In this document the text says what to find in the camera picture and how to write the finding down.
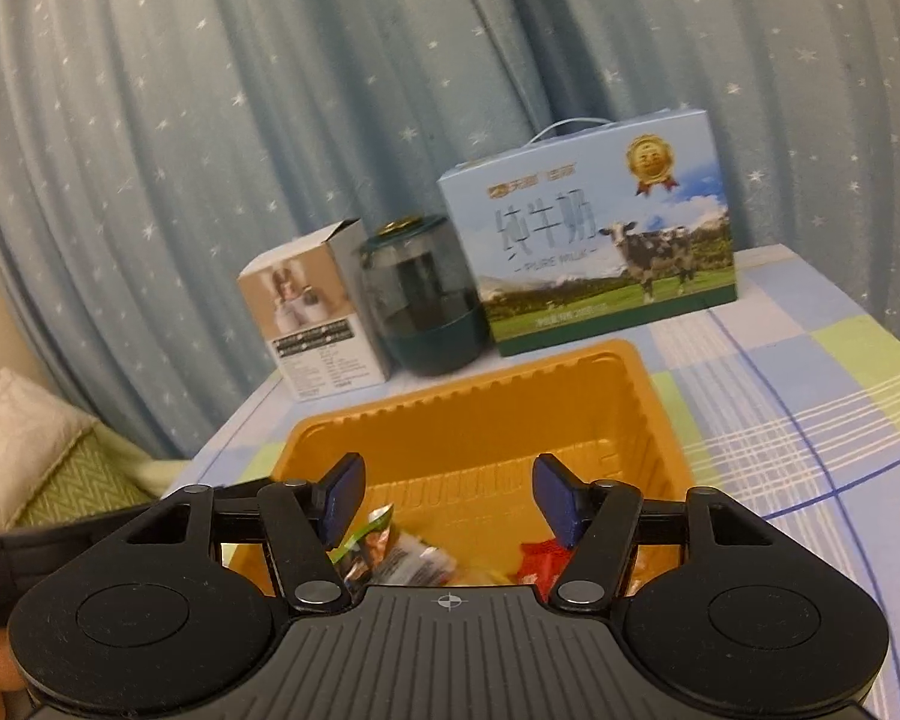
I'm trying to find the orange plastic tray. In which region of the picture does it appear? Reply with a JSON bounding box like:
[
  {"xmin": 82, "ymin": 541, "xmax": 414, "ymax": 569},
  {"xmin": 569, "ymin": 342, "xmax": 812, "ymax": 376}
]
[{"xmin": 221, "ymin": 339, "xmax": 697, "ymax": 610}]

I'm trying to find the checked pastel tablecloth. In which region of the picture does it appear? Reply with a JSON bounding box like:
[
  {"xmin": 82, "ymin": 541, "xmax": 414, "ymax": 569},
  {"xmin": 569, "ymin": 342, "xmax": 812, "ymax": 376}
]
[{"xmin": 161, "ymin": 244, "xmax": 900, "ymax": 720}]

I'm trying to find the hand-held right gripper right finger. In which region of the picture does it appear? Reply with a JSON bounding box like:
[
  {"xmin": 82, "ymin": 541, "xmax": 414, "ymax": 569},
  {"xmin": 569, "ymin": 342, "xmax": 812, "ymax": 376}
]
[{"xmin": 532, "ymin": 452, "xmax": 785, "ymax": 613}]

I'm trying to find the white product box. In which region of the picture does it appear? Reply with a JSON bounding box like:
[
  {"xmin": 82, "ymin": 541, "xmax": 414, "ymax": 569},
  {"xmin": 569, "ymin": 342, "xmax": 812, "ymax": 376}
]
[{"xmin": 238, "ymin": 219, "xmax": 393, "ymax": 401}]

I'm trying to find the silver snack pouch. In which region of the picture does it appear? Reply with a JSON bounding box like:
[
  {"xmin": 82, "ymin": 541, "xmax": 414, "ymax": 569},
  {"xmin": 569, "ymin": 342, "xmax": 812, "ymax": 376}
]
[{"xmin": 328, "ymin": 506, "xmax": 399, "ymax": 587}]

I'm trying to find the dark green lidded jar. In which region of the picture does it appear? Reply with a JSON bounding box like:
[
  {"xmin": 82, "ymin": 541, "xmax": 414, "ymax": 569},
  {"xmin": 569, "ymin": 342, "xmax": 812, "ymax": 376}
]
[{"xmin": 352, "ymin": 216, "xmax": 493, "ymax": 377}]

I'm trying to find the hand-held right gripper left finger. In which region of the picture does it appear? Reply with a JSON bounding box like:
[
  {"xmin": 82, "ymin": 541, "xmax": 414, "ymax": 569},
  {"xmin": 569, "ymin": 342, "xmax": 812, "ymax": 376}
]
[{"xmin": 116, "ymin": 452, "xmax": 367, "ymax": 613}]

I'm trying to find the green patterned cushion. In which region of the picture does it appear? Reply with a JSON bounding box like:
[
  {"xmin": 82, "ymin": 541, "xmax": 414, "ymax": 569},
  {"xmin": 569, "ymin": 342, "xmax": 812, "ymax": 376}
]
[{"xmin": 0, "ymin": 367, "xmax": 100, "ymax": 533}]

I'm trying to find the cow print milk carton box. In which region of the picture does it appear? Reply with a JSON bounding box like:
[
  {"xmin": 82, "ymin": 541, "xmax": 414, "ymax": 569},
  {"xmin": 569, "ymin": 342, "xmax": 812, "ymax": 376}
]
[{"xmin": 436, "ymin": 109, "xmax": 740, "ymax": 358}]

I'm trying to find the cream sofa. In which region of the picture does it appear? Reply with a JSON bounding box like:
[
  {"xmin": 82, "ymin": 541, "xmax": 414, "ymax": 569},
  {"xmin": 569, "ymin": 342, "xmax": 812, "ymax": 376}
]
[{"xmin": 129, "ymin": 456, "xmax": 197, "ymax": 502}]

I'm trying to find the large red snack packet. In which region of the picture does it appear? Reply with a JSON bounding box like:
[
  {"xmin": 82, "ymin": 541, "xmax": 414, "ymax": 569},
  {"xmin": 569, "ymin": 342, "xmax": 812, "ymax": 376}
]
[{"xmin": 520, "ymin": 540, "xmax": 572, "ymax": 605}]

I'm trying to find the blue star print curtain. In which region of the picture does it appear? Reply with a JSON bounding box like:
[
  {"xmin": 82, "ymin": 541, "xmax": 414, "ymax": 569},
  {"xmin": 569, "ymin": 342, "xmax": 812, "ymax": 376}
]
[{"xmin": 0, "ymin": 0, "xmax": 900, "ymax": 460}]

